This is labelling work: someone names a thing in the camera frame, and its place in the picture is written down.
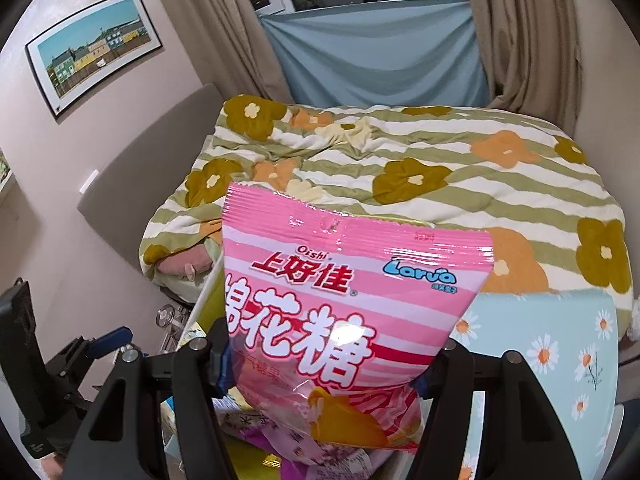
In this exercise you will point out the pink plush toy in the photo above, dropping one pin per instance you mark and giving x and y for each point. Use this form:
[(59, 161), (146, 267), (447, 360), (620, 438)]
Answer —
[(185, 265)]

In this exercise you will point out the small picture frame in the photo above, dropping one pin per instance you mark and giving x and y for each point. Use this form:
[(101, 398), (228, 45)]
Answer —
[(4, 172)]

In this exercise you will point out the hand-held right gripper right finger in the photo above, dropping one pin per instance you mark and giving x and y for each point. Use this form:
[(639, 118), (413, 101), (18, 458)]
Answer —
[(440, 375)]

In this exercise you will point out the framed wall poster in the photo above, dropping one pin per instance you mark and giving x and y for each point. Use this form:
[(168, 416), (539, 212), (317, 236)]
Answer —
[(90, 45)]

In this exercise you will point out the grey bed headboard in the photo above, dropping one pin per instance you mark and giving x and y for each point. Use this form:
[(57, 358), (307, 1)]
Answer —
[(145, 160)]

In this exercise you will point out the white wall switch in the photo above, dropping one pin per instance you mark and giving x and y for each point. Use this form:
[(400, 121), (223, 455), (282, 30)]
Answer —
[(89, 181)]

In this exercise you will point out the beige curtain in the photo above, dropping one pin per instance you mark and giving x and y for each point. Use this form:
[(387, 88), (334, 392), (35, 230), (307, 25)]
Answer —
[(525, 35), (215, 25)]

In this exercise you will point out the daisy print cloth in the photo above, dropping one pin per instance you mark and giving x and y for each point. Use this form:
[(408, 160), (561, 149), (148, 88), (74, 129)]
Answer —
[(550, 360)]

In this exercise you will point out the lilac snack bag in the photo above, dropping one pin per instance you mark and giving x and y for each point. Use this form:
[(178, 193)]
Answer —
[(310, 460)]

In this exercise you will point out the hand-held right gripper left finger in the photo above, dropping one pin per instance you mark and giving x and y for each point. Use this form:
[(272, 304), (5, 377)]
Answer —
[(220, 365)]

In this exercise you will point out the pink striped marshmallow bag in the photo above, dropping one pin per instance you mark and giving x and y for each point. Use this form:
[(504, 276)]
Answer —
[(325, 285)]

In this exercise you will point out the floral striped blanket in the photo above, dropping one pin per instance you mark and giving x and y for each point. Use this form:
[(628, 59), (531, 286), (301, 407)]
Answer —
[(425, 160)]

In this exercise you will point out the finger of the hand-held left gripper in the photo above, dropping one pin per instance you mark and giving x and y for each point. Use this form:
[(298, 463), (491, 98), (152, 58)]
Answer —
[(107, 339)]

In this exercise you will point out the green-lined cardboard box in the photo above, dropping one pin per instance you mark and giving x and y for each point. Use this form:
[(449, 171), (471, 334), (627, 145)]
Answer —
[(212, 305)]

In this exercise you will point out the metal frame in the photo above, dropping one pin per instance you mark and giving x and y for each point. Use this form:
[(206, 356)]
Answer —
[(167, 322)]

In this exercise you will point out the blue cloth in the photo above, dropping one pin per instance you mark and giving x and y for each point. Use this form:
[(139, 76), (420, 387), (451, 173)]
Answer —
[(375, 60)]

